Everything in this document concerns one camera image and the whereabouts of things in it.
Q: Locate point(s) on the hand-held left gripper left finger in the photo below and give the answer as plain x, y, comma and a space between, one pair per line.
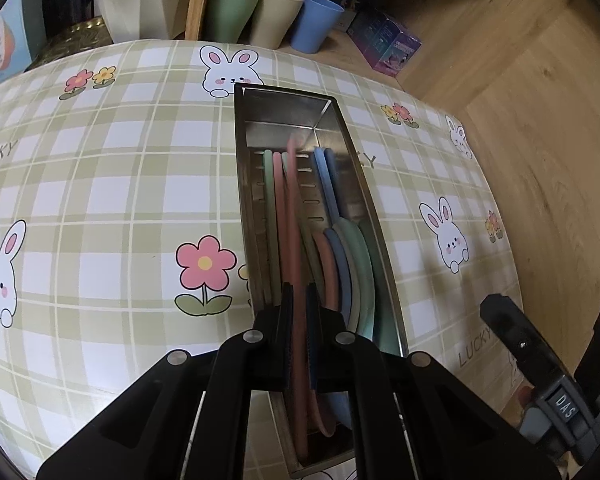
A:
286, 330

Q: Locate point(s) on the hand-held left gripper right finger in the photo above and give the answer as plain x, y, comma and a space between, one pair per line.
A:
312, 330

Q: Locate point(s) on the green spoon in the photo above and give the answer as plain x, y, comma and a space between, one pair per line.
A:
360, 270

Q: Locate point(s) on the green chopstick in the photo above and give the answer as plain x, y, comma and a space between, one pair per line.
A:
311, 247
268, 210

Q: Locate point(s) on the stainless steel utensil holder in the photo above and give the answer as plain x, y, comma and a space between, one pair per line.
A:
365, 200

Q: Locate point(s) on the blue chopstick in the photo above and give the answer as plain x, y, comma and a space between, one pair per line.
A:
321, 175
332, 182

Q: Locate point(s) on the checked rabbit print table mat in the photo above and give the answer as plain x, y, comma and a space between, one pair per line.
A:
105, 185

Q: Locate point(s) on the purple box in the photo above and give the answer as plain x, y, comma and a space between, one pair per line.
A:
385, 42

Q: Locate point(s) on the blue cup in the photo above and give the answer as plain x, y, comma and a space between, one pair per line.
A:
315, 25

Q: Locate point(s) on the beige cup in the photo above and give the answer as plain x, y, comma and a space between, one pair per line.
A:
275, 20

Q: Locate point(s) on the green cup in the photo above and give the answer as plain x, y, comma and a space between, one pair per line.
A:
232, 15

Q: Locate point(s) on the gold patterned tray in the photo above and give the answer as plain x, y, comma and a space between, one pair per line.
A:
70, 45

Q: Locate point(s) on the red roses in white pot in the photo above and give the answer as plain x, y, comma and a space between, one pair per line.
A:
135, 0

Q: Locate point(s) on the white and blue supplement box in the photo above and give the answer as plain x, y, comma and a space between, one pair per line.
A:
7, 40

